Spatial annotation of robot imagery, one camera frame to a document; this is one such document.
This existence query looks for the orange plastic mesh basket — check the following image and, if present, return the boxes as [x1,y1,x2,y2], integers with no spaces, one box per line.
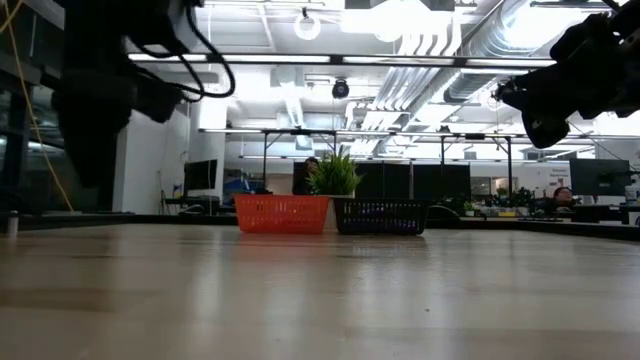
[232,193,331,235]

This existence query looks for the green plant in white pot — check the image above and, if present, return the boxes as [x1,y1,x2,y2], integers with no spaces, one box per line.
[305,145,365,231]

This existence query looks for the white ring ceiling fixture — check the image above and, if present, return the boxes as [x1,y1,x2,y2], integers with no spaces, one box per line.
[293,7,322,42]

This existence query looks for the black chair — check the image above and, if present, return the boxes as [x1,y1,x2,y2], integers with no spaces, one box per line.
[427,204,464,230]

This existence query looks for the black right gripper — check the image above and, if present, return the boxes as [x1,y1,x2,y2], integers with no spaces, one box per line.
[501,14,640,150]

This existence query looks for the black plastic mesh basket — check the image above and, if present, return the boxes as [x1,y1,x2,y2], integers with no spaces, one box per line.
[333,198,430,237]

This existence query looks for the dark leafy plant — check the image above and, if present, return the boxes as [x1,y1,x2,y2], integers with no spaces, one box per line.
[493,186,534,212]

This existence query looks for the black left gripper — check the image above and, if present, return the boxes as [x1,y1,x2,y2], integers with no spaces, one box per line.
[52,69,184,189]

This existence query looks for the black frame post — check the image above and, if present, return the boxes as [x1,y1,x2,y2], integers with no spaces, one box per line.
[0,97,30,216]

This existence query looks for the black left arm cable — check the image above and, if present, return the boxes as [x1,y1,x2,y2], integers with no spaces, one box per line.
[124,0,237,101]

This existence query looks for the black overhead light bar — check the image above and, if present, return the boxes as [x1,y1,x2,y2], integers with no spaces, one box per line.
[127,51,556,70]

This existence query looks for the white poster with text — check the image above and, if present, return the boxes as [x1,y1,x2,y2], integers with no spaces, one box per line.
[548,167,574,189]

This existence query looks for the black office desk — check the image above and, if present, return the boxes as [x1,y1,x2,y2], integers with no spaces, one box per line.
[163,195,222,217]

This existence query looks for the black partition panels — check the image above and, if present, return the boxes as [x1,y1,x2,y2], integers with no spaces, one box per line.
[293,161,472,202]

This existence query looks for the yellow cable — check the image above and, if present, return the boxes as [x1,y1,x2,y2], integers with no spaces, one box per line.
[0,0,75,212]

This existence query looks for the black table edge frame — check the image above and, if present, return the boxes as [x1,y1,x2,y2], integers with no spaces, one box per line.
[0,212,640,243]

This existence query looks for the black computer monitor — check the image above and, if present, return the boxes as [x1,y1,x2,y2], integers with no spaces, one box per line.
[183,158,219,192]
[569,158,634,197]

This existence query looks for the black workstation frame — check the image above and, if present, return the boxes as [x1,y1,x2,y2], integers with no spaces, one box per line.
[262,128,514,194]

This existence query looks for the person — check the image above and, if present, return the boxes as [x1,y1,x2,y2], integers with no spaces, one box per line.
[547,185,576,211]
[292,156,321,196]

